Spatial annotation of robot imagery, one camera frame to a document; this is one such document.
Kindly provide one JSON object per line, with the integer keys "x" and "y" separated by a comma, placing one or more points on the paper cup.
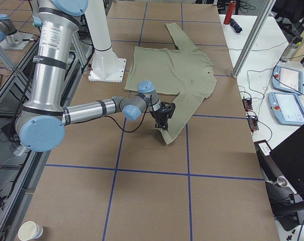
{"x": 30, "y": 230}

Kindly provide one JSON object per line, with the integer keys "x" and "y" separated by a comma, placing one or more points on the aluminium frame post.
{"x": 258, "y": 24}

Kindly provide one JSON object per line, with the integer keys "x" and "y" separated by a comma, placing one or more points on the black laptop computer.
{"x": 284, "y": 169}

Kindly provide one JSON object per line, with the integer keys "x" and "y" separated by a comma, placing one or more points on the near blue teach pendant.
{"x": 286, "y": 108}

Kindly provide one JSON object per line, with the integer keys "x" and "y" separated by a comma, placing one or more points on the olive green long-sleeve shirt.
{"x": 185, "y": 72}

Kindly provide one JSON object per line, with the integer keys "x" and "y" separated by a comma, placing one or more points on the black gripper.
{"x": 161, "y": 117}

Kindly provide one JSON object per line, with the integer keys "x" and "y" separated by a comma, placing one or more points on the blue teach pendant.
{"x": 287, "y": 80}
{"x": 286, "y": 108}

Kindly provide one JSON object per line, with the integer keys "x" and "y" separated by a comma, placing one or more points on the far blue teach pendant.
{"x": 287, "y": 80}

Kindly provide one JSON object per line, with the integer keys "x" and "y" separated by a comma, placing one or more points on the red cylindrical bottle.
{"x": 228, "y": 16}

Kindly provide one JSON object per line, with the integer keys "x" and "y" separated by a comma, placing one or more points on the folded dark blue umbrella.
{"x": 235, "y": 26}

